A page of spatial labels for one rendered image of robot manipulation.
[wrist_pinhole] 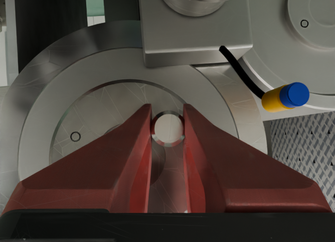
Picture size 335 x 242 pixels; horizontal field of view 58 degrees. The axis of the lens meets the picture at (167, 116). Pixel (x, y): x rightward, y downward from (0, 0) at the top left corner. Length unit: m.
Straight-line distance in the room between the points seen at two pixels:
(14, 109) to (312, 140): 0.28
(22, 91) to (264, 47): 0.14
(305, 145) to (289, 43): 0.18
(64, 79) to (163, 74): 0.05
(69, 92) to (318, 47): 0.14
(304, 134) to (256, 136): 0.19
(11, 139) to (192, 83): 0.10
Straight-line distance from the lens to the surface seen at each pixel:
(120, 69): 0.16
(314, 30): 0.20
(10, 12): 0.20
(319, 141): 0.33
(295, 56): 0.20
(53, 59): 0.17
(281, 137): 0.41
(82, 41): 0.17
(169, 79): 0.16
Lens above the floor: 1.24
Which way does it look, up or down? 4 degrees down
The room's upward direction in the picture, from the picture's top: 175 degrees clockwise
